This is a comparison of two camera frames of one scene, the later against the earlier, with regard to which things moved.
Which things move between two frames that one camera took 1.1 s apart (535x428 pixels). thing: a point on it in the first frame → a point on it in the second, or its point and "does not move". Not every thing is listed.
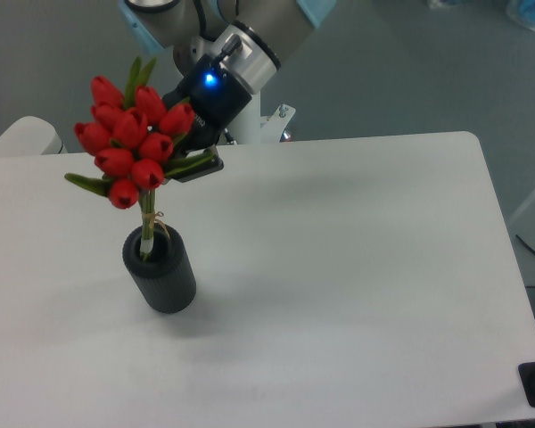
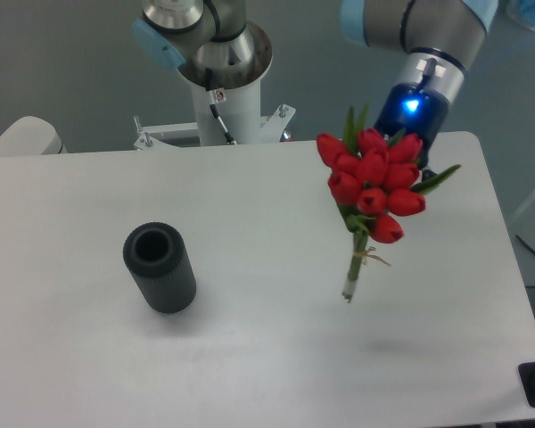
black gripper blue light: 217,100 → 416,110
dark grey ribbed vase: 166,281 does not move
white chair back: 27,135 does not move
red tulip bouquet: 137,144 → 373,176
